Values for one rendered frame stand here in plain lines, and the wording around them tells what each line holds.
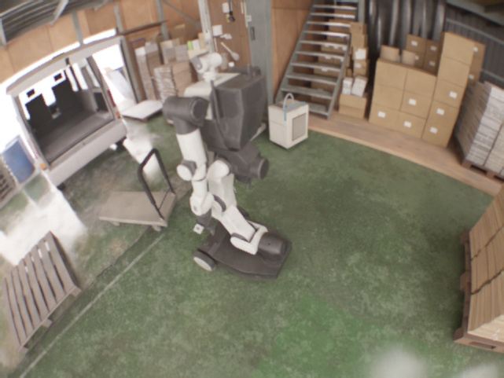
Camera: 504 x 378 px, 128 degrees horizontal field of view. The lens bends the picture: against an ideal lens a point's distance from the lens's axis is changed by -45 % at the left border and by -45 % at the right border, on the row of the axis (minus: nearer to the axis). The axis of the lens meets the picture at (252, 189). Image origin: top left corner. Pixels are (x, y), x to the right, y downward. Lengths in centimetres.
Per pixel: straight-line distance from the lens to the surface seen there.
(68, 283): 242
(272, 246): 150
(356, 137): 328
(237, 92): 83
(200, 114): 81
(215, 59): 99
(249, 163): 105
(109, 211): 252
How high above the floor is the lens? 161
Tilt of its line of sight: 43 degrees down
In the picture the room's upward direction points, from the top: 7 degrees counter-clockwise
